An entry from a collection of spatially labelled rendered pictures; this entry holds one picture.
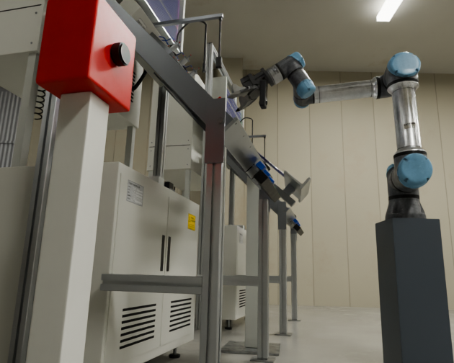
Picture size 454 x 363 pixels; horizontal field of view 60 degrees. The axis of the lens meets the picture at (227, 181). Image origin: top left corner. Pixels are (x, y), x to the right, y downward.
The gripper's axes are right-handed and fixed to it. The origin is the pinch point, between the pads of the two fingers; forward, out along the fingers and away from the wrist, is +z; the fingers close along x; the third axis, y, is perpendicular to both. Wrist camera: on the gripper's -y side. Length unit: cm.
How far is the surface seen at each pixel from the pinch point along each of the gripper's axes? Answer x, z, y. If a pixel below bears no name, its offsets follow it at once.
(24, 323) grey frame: 64, 73, -55
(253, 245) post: -31, 25, -52
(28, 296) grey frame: 64, 70, -49
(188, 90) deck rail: 60, 9, -20
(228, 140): 52, 6, -36
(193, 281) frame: 64, 29, -66
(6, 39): 60, 52, 33
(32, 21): 60, 42, 33
